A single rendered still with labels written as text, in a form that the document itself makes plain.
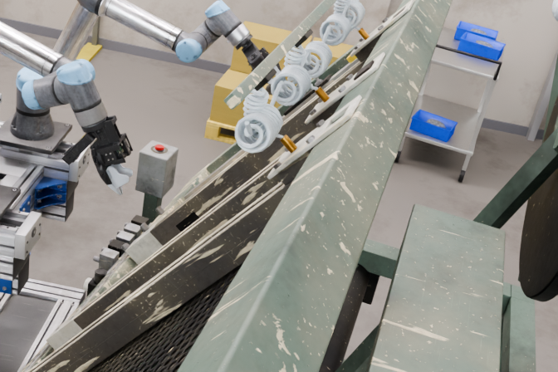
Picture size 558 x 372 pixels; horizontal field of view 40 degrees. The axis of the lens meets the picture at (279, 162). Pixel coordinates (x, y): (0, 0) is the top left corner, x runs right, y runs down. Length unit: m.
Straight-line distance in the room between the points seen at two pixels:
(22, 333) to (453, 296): 2.42
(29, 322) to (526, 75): 4.44
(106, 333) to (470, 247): 0.83
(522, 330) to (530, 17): 3.80
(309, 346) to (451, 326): 0.26
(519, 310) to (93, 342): 1.72
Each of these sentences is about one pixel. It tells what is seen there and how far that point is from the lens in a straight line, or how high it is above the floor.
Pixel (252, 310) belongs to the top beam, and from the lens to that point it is 0.79.
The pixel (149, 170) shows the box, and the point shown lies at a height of 0.86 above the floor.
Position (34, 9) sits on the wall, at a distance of 6.70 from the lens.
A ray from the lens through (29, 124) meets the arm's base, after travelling 2.86.
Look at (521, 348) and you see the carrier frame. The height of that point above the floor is 0.79.
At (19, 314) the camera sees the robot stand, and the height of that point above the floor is 0.21.
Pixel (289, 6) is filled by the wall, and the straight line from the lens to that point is 6.19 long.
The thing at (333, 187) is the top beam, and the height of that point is 1.90.
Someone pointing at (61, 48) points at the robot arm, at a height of 1.34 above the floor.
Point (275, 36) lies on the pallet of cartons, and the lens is 5.47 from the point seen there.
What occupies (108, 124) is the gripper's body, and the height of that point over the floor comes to 1.51.
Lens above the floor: 2.40
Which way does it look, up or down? 28 degrees down
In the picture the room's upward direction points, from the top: 12 degrees clockwise
